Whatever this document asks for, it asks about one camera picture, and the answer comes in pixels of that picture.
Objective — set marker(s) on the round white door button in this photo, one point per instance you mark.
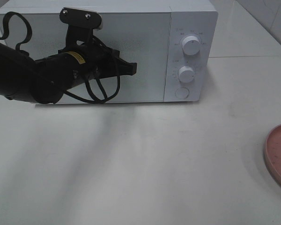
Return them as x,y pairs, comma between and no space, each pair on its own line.
182,93

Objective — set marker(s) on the white microwave knob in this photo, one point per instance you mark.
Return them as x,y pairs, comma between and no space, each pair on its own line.
186,74
191,45

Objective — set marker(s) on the white microwave oven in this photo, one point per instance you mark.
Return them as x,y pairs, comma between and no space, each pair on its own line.
187,17

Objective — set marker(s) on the pink round plate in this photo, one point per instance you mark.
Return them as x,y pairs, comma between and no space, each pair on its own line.
272,153

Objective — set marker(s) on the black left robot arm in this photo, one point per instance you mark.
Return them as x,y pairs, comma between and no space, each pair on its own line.
41,81

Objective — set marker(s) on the white microwave door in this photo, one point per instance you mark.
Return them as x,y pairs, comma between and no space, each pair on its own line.
140,38

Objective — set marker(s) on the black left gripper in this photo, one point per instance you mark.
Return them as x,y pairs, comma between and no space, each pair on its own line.
85,57

